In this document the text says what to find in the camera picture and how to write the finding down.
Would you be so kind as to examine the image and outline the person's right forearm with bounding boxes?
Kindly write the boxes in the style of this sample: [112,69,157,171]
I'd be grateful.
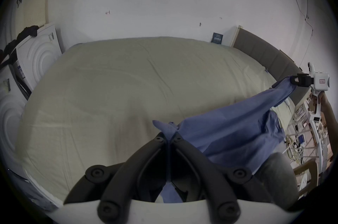
[321,97,338,136]

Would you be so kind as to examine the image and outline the white washing machine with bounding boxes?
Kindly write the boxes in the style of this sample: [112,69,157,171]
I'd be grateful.
[0,23,64,92]
[0,64,30,166]

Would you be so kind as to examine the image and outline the dark blue card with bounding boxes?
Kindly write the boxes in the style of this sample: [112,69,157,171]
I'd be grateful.
[211,32,224,44]

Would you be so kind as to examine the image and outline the cream perforated panel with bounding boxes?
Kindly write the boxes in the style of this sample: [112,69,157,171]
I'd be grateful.
[15,0,51,36]

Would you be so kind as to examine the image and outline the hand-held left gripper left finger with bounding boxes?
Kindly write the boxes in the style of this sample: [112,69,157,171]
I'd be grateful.
[63,132,169,222]

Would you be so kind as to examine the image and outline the white shelf rack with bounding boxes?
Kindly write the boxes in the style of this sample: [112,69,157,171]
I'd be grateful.
[285,91,334,193]

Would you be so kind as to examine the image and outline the bed with beige sheet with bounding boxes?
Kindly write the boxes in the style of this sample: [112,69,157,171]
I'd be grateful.
[14,36,294,208]

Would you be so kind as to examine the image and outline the blue shirt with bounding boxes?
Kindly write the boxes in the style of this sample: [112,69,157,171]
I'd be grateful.
[153,76,298,204]

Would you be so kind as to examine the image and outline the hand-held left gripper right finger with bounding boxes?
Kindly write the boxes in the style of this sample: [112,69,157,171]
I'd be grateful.
[169,133,276,221]

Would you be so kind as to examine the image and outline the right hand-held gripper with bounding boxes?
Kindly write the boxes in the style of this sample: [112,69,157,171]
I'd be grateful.
[289,61,330,126]

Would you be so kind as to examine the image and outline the person's legs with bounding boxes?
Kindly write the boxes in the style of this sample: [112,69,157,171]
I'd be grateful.
[252,152,299,212]

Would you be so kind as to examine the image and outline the grey padded headboard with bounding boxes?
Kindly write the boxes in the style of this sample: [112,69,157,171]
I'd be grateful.
[231,25,310,110]

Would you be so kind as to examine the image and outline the person's right hand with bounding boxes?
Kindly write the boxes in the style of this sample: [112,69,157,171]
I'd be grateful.
[309,91,329,113]

